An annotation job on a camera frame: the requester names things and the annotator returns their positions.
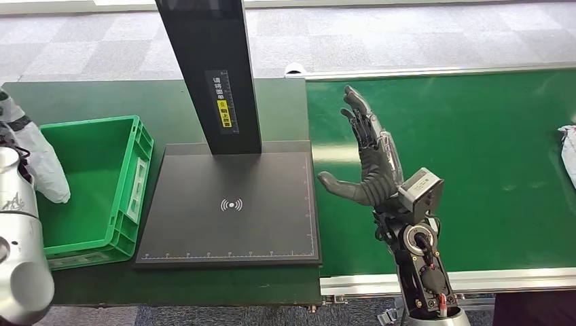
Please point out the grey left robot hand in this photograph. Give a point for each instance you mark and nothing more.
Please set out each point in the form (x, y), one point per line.
(13, 123)

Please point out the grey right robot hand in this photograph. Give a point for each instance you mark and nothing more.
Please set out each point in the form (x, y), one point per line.
(378, 180)

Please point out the white mailer bag red print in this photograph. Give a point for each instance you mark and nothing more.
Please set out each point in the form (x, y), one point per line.
(45, 171)

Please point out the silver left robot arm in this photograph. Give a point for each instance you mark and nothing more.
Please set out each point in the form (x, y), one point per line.
(20, 252)

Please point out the black weighing device with column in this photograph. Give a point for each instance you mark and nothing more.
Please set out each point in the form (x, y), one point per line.
(252, 202)

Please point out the green plastic crate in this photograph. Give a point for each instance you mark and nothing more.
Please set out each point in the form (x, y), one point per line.
(90, 180)

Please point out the green conveyor belt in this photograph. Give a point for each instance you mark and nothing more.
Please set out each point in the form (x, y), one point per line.
(486, 157)

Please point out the white conveyor end cap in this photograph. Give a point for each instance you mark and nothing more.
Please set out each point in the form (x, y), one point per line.
(294, 68)

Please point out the black yellow label sticker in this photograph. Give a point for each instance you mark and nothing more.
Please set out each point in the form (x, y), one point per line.
(222, 103)

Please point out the grey-white plastic mailer bag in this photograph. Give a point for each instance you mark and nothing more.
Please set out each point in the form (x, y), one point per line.
(569, 153)

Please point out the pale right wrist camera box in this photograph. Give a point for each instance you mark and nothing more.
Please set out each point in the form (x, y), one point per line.
(420, 191)

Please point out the aluminium conveyor side rail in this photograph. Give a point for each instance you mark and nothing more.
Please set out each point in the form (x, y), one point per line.
(369, 285)
(427, 72)

